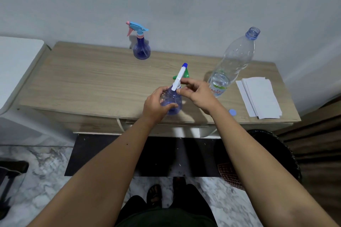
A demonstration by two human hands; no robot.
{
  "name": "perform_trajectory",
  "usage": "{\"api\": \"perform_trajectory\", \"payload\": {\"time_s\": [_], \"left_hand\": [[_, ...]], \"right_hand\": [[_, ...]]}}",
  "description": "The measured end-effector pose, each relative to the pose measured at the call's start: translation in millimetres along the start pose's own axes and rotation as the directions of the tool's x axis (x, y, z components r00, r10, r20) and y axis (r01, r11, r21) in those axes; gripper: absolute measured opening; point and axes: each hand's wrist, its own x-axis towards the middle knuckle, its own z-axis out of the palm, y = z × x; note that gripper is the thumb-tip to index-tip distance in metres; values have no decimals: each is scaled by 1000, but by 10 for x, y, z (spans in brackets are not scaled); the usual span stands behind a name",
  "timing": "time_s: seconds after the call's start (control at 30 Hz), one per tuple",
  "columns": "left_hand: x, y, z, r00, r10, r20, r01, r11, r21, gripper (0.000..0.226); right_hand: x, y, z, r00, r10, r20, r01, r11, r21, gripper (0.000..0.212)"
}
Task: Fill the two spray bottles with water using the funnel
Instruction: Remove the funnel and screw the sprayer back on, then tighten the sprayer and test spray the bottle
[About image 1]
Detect clear plastic water bottle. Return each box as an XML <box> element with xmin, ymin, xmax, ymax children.
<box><xmin>208</xmin><ymin>27</ymin><xmax>261</xmax><ymax>98</ymax></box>

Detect white cabinet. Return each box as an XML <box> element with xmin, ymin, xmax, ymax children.
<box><xmin>0</xmin><ymin>36</ymin><xmax>53</xmax><ymax>116</ymax></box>

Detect black metal stand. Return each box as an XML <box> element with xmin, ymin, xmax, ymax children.
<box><xmin>0</xmin><ymin>160</ymin><xmax>29</xmax><ymax>220</ymax></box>

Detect black woven basket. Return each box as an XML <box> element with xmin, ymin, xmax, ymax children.
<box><xmin>217</xmin><ymin>129</ymin><xmax>302</xmax><ymax>192</ymax></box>

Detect person's left hand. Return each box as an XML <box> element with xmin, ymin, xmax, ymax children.
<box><xmin>142</xmin><ymin>86</ymin><xmax>178</xmax><ymax>124</ymax></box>

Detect person's black shorts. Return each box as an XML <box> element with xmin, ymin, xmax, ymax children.
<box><xmin>115</xmin><ymin>184</ymin><xmax>218</xmax><ymax>227</ymax></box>

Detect blue spray bottle pink trigger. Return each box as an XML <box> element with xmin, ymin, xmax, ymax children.
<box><xmin>126</xmin><ymin>21</ymin><xmax>151</xmax><ymax>60</ymax></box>

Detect person's sandalled foot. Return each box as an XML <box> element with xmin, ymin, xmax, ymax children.
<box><xmin>173</xmin><ymin>177</ymin><xmax>187</xmax><ymax>190</ymax></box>
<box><xmin>147</xmin><ymin>184</ymin><xmax>163</xmax><ymax>207</ymax></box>

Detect person's right hand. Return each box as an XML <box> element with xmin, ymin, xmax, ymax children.
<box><xmin>176</xmin><ymin>77</ymin><xmax>222</xmax><ymax>115</ymax></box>

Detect white paper sheet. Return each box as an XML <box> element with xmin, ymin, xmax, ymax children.
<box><xmin>236</xmin><ymin>80</ymin><xmax>257</xmax><ymax>117</ymax></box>
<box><xmin>241</xmin><ymin>77</ymin><xmax>283</xmax><ymax>120</ymax></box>

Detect person's left forearm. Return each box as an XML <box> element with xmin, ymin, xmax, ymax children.
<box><xmin>27</xmin><ymin>116</ymin><xmax>163</xmax><ymax>227</ymax></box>

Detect black floor mat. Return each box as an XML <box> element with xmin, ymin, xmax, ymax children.
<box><xmin>64</xmin><ymin>134</ymin><xmax>230</xmax><ymax>177</ymax></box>

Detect blue spray bottle green head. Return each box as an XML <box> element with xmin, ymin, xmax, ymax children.
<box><xmin>160</xmin><ymin>68</ymin><xmax>191</xmax><ymax>116</ymax></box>

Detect person's left sandalled foot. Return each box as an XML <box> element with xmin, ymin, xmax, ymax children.
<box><xmin>147</xmin><ymin>184</ymin><xmax>163</xmax><ymax>207</ymax></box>

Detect brown wooden panel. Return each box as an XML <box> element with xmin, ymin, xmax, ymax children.
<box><xmin>274</xmin><ymin>96</ymin><xmax>341</xmax><ymax>218</ymax></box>

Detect person's right sandalled foot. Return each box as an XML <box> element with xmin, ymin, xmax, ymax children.
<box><xmin>173</xmin><ymin>177</ymin><xmax>187</xmax><ymax>190</ymax></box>

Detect white marker blue cap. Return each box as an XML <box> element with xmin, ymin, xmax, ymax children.
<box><xmin>171</xmin><ymin>63</ymin><xmax>188</xmax><ymax>92</ymax></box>

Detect light wooden desk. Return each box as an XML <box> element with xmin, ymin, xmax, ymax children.
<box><xmin>17</xmin><ymin>41</ymin><xmax>302</xmax><ymax>139</ymax></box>

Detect person's right forearm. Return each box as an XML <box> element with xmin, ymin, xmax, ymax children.
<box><xmin>205</xmin><ymin>101</ymin><xmax>340</xmax><ymax>227</ymax></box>

